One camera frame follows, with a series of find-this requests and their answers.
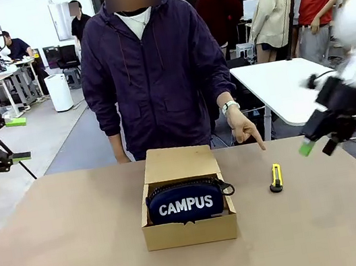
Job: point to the person's right forearm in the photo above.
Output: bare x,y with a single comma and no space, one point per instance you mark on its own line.
119,148

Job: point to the small white drawer unit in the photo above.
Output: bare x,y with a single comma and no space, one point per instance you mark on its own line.
245,50

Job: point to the person in navy jacket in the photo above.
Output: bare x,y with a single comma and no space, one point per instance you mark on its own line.
157,92

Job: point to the standing person in black shirt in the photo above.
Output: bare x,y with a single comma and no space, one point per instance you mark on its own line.
79,24

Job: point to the person's left forearm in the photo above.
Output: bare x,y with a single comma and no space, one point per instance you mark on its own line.
226,92

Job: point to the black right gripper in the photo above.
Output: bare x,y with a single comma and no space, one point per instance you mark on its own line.
344,105

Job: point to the white board panel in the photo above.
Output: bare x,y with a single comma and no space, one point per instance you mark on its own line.
60,23

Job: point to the yellow utility knife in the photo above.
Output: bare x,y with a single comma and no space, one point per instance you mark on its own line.
276,178

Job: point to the person's left hand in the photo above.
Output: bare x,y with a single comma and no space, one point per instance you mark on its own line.
241,125

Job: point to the white air purifier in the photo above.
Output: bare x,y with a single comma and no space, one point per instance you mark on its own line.
59,93

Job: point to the navy zip pouch CAMPUS print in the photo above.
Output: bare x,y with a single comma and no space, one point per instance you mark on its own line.
185,205

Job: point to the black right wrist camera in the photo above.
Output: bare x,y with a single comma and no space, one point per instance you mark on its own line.
309,83

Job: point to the mannequin in beige jacket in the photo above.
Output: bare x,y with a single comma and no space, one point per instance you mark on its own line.
272,11

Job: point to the black cabinet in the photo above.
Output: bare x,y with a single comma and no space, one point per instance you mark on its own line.
51,56

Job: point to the mannequin in dark red sweater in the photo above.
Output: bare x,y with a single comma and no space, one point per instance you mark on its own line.
219,10

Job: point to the seated person in dark shirt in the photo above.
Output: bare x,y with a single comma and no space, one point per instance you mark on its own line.
18,47

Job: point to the white rounded-corner table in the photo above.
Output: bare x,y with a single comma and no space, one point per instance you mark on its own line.
293,86

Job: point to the black office chair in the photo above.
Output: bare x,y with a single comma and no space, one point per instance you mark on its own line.
68,57

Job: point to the brown cardboard box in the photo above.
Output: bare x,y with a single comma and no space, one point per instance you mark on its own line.
191,231

